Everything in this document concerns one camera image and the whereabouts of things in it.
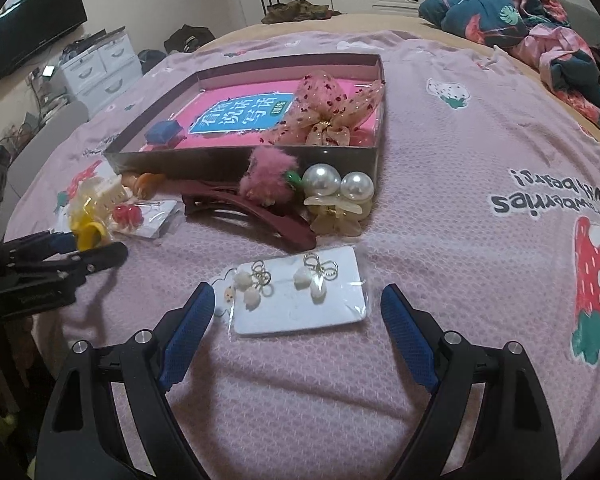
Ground yellow hoop earrings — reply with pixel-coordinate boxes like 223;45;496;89
68;198;111;252

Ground red cherry earrings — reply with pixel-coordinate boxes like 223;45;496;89
109;200;180;240

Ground cream white hair claw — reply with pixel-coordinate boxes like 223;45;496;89
67;176;132;226

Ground dark red hair clip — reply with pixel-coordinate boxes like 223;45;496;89
178;180;317;252

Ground small blue jewelry box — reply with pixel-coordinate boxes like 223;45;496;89
145;120;183;148

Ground pink fluffy pompom hair tie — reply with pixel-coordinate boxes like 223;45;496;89
238;145;304;207

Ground white petal earrings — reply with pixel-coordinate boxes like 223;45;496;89
211;245;370;337

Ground beige dotted mesh bow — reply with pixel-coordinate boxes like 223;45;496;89
260;70;385;146

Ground orange beige hair claw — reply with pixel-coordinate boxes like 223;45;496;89
121;172;166;200

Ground grey chair back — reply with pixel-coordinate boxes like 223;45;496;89
0;101;88;236

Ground white plastic drawer cabinet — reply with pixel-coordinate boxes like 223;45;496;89
52;27;143;119

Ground pink book in tray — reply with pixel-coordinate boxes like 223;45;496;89
140;76;380;152

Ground dark bag on floor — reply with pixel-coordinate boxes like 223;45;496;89
138;25;215;74

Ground large pearl hair clip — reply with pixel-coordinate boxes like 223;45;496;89
302;164;375;237

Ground pink bear print blanket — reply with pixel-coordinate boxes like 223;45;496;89
6;32;600;479

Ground dark shallow cardboard tray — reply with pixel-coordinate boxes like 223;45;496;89
105;53;384;181

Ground olive clothes on bed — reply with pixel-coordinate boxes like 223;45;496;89
261;0;341;25

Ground floral teal pink quilt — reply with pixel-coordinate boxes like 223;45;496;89
418;0;600;128

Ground black wall television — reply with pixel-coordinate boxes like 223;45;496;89
0;0;87;80

